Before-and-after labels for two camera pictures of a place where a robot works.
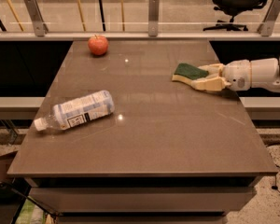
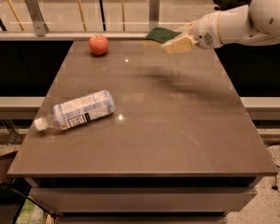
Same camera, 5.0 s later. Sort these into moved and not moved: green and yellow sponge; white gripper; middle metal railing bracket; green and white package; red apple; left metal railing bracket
Moved: green and yellow sponge; white gripper
Not moved: left metal railing bracket; green and white package; middle metal railing bracket; red apple
